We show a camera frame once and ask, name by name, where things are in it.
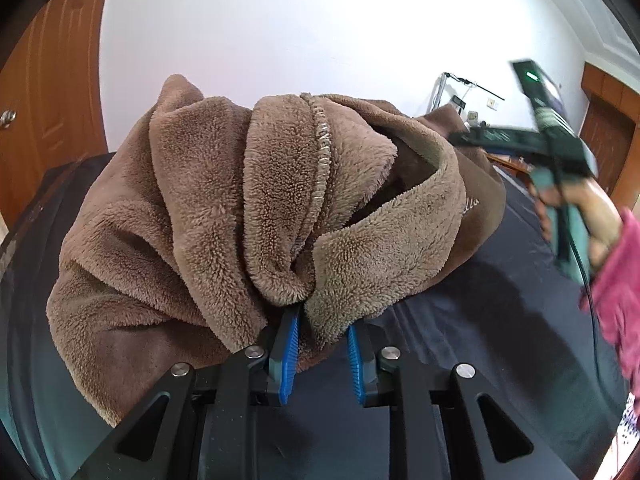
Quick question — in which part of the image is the brown fleece garment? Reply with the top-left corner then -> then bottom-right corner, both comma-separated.
47,75 -> 506,425

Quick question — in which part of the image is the person's right hand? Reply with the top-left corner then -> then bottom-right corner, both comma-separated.
529,179 -> 623,270

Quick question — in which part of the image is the wooden side desk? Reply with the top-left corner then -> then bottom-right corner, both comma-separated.
486,153 -> 532,174

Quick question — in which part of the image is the brown wooden cabinet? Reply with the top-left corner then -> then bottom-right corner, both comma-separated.
580,63 -> 639,209

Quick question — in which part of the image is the pink right sleeve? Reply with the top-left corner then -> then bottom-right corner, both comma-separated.
582,210 -> 639,396

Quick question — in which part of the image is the black table cover sheet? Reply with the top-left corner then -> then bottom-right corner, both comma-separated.
1,156 -> 627,479

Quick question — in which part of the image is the brown wooden door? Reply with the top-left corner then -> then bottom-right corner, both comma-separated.
1,0 -> 107,226

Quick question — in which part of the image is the silver door knob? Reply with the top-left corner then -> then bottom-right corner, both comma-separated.
0,110 -> 16,129

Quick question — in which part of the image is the metal frame on desk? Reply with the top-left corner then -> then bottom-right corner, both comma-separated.
426,72 -> 506,125

